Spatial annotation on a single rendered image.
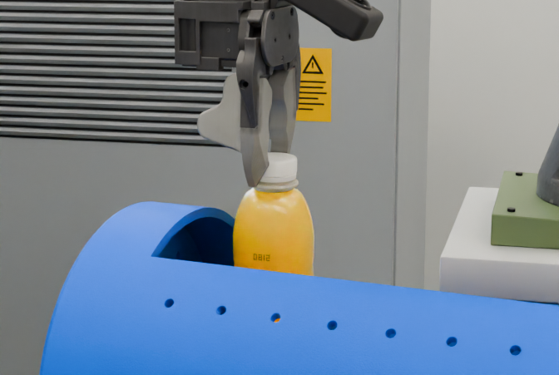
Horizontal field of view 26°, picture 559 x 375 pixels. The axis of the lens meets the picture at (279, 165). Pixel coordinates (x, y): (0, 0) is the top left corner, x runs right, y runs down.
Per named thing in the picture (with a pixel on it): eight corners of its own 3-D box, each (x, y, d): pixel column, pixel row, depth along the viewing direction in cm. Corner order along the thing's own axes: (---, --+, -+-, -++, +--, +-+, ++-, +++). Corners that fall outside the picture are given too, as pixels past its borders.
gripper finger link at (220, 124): (202, 181, 101) (210, 71, 101) (267, 188, 99) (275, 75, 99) (185, 182, 99) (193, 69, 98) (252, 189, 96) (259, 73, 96)
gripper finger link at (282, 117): (239, 159, 108) (231, 59, 105) (301, 164, 106) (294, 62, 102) (225, 171, 105) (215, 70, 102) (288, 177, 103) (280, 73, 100)
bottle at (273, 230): (246, 361, 109) (246, 159, 105) (322, 369, 107) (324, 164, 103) (220, 390, 103) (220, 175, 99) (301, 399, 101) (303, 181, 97)
